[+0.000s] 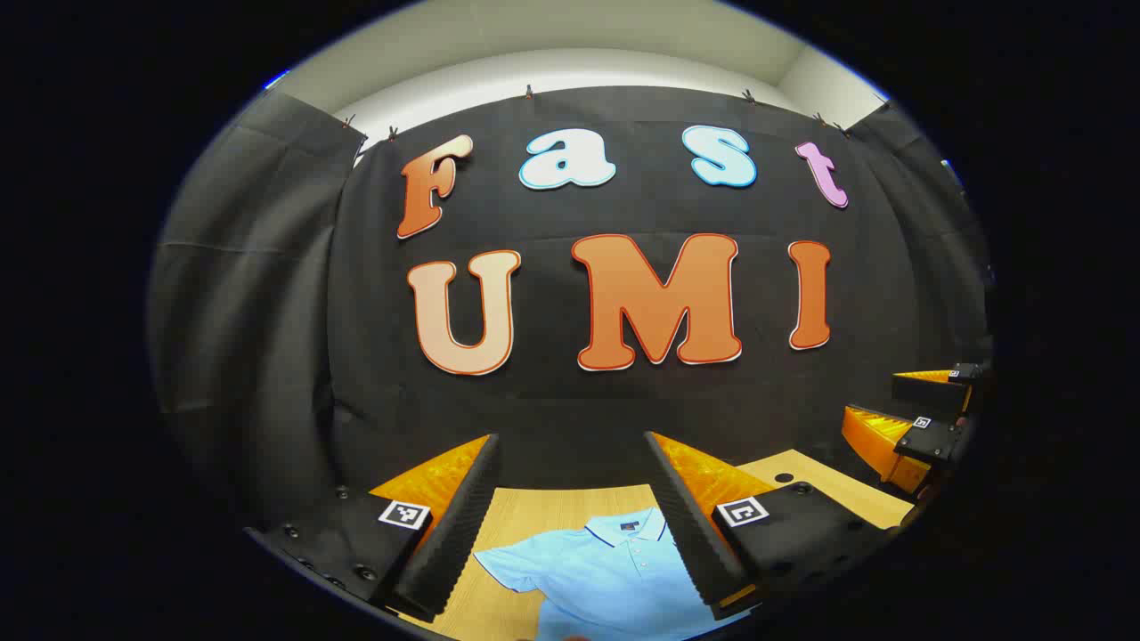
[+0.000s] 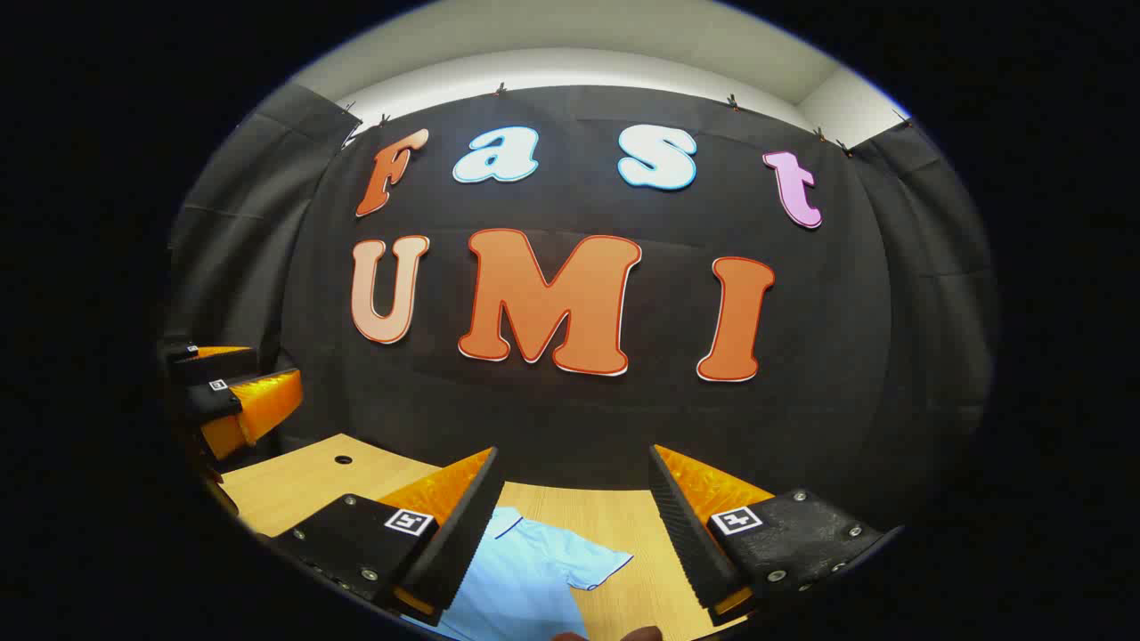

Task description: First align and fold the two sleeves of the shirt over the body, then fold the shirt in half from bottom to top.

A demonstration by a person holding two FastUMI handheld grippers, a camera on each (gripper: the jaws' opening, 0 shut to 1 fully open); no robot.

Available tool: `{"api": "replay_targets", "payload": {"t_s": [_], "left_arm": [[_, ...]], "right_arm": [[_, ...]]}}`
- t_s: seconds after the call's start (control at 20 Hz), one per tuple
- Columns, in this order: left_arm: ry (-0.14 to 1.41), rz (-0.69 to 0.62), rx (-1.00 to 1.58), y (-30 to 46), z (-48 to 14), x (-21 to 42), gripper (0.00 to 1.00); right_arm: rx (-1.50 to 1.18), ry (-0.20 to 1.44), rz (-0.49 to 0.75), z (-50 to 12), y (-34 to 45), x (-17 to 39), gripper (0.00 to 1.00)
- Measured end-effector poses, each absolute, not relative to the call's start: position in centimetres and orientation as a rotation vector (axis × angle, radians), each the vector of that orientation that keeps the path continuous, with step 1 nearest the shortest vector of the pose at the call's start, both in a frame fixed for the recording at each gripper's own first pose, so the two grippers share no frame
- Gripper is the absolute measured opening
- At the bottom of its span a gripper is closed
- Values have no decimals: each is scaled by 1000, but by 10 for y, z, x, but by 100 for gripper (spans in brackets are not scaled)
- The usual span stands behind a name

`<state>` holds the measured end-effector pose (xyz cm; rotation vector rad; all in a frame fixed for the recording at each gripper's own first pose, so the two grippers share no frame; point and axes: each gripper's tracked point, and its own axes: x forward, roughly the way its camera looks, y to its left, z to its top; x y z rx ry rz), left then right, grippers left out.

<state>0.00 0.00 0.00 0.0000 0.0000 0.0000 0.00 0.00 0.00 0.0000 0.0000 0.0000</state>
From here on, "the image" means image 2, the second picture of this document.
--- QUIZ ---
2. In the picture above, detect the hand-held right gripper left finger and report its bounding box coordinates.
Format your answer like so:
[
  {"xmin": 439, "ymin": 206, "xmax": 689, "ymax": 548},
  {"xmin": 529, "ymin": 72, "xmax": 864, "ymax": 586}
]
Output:
[{"xmin": 267, "ymin": 447, "xmax": 500, "ymax": 627}]

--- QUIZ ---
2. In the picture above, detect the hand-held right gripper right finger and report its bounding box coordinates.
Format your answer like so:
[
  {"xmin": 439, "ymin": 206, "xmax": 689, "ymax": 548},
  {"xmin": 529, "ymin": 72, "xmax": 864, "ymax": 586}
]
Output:
[{"xmin": 647, "ymin": 444, "xmax": 892, "ymax": 624}]

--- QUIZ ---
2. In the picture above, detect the light blue T-shirt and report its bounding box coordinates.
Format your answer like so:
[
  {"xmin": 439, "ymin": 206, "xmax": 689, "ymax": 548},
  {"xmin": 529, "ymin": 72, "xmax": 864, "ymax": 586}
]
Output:
[{"xmin": 401, "ymin": 506, "xmax": 635, "ymax": 641}]

